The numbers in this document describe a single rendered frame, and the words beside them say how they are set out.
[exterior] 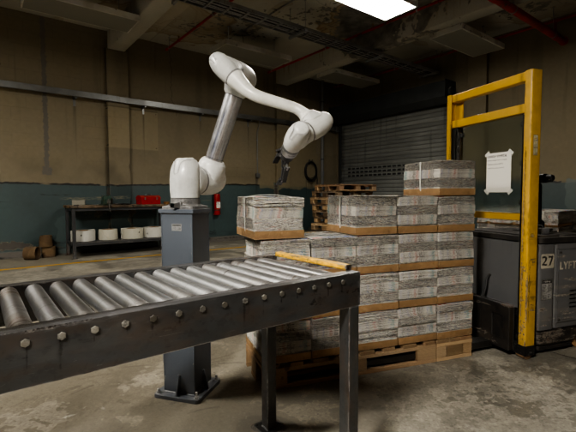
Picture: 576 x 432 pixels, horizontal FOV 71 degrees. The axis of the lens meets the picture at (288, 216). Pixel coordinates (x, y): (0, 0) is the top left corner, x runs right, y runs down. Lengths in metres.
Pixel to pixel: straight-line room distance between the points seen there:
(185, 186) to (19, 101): 6.52
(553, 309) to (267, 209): 2.11
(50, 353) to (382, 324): 1.95
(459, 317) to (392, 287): 0.59
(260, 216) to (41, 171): 6.57
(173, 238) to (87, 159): 6.42
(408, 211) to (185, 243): 1.33
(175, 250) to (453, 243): 1.72
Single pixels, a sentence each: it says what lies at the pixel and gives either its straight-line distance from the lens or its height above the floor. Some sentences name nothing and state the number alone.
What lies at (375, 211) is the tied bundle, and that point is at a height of 0.97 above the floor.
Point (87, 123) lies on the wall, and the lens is 8.59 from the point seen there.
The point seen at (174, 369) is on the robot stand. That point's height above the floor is 0.15.
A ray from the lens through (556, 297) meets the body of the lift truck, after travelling 3.31.
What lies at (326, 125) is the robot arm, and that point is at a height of 1.41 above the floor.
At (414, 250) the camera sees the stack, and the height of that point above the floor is 0.73.
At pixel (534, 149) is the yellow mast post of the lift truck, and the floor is 1.35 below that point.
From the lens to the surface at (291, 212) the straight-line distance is 2.19.
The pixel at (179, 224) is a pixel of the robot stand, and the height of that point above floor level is 0.92.
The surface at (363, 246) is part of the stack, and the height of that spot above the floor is 0.77.
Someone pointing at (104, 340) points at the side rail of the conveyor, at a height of 0.75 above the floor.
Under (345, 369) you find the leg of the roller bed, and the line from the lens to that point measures 1.54.
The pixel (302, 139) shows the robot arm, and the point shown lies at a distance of 1.89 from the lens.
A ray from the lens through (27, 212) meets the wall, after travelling 8.34.
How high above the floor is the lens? 1.07
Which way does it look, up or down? 3 degrees down
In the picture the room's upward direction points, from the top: straight up
